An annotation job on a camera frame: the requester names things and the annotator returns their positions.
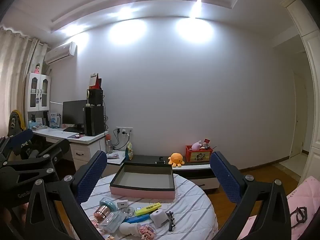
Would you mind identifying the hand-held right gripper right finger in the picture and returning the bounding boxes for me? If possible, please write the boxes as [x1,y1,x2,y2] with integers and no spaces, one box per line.
[209,151,293,240]

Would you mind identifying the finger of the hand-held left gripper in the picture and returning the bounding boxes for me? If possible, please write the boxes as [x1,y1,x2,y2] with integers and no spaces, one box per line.
[0,129,34,161]
[0,138,70,182]

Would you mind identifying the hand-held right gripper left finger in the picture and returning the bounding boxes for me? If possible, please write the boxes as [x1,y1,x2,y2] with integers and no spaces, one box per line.
[25,151,108,240]

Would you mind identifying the rose gold and teal jar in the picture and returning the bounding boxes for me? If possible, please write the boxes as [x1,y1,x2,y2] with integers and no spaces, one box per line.
[93,197,118,221]

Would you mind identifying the clear plastic box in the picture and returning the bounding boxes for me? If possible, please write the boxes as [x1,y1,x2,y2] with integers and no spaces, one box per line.
[99,210,127,233]

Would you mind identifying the pink box with black rim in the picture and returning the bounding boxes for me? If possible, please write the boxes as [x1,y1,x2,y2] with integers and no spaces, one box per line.
[110,162,176,200]

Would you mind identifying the yellow highlighter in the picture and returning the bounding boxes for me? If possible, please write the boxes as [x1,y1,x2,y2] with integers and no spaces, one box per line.
[135,202,162,216]

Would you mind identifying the white rounded device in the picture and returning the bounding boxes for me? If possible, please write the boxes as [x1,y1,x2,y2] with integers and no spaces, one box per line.
[149,209,171,227]

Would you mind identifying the pink bead packet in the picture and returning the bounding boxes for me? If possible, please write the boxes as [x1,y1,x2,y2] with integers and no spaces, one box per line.
[137,224,158,240]

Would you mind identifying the person's left hand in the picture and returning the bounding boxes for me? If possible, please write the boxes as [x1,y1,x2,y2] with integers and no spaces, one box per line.
[0,208,15,232]

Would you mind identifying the office chair with patterned cover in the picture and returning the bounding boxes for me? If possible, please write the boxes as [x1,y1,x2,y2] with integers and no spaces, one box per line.
[7,110,50,161]

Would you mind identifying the blue and white carton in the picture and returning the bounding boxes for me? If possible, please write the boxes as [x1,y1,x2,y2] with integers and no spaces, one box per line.
[49,112,61,128]

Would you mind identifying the white computer desk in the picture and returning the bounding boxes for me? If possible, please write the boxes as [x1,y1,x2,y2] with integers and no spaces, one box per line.
[31,126,109,171]

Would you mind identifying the low black-topped white cabinet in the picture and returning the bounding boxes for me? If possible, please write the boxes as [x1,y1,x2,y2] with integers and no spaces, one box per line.
[106,150,220,194]

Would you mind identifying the red storage crate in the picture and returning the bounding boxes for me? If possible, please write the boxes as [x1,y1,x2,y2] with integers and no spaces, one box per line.
[185,145,214,164]

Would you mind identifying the black computer monitor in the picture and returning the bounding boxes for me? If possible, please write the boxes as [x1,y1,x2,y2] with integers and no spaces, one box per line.
[62,99,87,128]

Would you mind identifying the black computer tower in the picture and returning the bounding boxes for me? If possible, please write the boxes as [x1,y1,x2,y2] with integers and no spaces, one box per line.
[84,105,105,137]

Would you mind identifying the striped white tablecloth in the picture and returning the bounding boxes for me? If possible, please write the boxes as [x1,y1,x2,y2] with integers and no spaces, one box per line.
[80,171,218,240]

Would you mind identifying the yellow and blue snack bag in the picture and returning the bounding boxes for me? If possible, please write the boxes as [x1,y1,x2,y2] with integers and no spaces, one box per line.
[125,142,134,161]

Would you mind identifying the orange octopus plush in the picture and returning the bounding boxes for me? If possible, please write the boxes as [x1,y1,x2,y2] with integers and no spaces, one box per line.
[168,153,186,168]

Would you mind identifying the cream window curtain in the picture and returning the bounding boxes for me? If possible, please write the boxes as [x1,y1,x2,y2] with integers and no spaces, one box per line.
[0,26,48,140]

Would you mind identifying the white glass-door hutch cabinet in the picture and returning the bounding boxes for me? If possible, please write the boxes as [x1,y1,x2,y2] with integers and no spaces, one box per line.
[24,72,52,128]

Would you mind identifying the black speaker box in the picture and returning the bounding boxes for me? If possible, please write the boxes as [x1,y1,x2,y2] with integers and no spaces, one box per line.
[87,89,104,106]

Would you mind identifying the dark hair clip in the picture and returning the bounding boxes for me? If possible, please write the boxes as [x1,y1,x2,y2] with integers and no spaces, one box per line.
[166,211,176,231]

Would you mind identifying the red cardboard box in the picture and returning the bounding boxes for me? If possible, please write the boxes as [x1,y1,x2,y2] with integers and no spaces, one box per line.
[89,73,103,90]

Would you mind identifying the black eyeglasses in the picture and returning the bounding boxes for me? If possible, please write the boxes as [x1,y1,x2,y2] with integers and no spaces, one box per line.
[290,206,308,228]

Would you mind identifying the pink bed blanket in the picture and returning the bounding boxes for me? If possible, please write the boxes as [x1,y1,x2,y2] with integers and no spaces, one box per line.
[237,176,320,240]

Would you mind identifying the white air conditioner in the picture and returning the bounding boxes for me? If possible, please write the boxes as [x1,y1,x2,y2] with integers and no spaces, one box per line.
[44,42,77,65]

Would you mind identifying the white door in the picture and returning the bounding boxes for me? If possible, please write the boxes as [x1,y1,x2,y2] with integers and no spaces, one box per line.
[291,72,308,158]

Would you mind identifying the white wardrobe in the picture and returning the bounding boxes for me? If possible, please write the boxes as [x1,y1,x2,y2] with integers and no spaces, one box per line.
[280,0,320,188]

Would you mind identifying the black power cables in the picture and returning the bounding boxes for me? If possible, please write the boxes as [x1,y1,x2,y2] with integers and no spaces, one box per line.
[111,129,131,151]

